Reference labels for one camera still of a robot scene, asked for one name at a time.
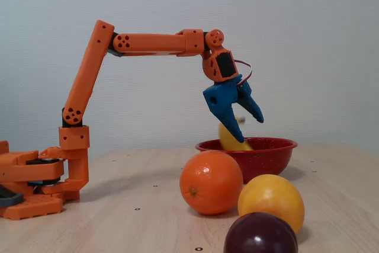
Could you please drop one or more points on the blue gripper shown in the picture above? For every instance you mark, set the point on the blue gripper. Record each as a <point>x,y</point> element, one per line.
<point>224,96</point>

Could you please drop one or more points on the yellow banana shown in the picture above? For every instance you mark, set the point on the yellow banana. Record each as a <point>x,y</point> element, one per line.
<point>228,142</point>

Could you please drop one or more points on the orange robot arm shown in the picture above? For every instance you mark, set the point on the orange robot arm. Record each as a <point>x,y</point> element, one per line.
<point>86,81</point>

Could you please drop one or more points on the orange robot base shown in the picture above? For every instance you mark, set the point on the orange robot base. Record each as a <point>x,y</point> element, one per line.
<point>32,208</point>

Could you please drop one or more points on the red speckled bowl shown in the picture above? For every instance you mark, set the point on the red speckled bowl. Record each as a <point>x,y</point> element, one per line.
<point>266,159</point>

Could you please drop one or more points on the orange fruit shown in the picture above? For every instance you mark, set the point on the orange fruit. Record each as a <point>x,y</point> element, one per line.
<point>211,182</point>

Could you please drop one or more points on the yellow round fruit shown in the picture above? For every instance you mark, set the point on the yellow round fruit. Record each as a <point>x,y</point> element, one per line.
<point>272,202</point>

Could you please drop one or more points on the dark purple plum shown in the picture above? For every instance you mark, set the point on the dark purple plum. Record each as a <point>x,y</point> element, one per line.
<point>260,235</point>

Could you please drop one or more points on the grey table clamp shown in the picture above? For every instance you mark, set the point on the grey table clamp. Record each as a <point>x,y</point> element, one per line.
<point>12,198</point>

